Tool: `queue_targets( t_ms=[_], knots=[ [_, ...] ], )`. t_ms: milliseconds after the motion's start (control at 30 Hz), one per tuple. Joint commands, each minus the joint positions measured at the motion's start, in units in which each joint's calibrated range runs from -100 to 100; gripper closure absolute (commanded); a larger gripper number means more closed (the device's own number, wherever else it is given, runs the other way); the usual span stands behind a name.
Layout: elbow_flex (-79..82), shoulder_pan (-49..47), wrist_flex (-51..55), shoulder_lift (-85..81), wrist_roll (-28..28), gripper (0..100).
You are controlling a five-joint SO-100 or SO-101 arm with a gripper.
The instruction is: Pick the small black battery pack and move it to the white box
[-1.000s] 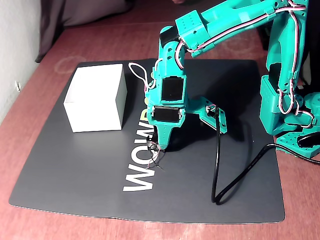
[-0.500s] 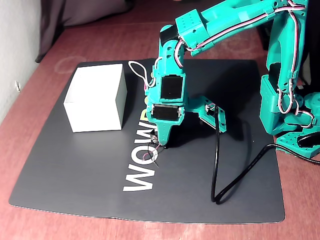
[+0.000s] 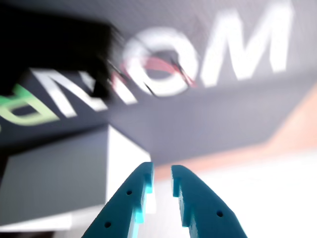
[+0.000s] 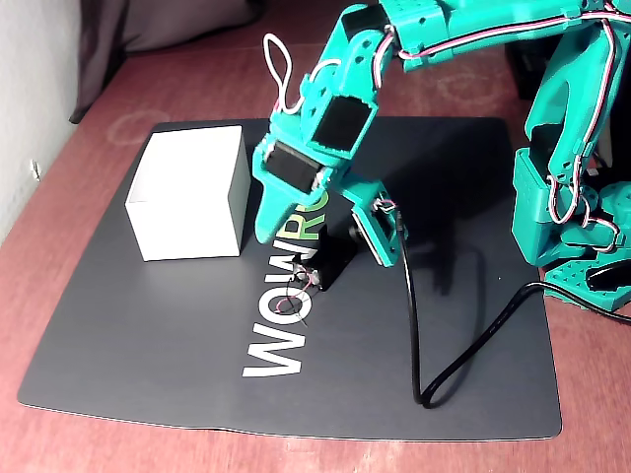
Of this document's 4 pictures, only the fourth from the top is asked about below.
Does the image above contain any grey cloth cushion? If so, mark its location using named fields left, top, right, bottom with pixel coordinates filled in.
left=68, top=0, right=262, bottom=124

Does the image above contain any white servo cable loop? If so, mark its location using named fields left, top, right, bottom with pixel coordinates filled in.
left=263, top=33, right=341, bottom=112

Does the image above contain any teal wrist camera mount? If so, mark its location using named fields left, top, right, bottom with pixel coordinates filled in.
left=339, top=169, right=403, bottom=270

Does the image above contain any black mat with WOWROBO print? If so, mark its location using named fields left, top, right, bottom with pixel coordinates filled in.
left=17, top=116, right=563, bottom=441

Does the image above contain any white open box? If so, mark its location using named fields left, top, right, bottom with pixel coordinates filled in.
left=123, top=124, right=252, bottom=262

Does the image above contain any teal gripper with servos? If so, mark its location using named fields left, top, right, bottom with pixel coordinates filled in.
left=250, top=96, right=381, bottom=244

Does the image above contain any black camera cable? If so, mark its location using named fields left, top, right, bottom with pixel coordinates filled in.
left=392, top=206, right=631, bottom=411

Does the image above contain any black background object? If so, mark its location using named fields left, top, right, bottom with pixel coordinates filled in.
left=505, top=41, right=548, bottom=102

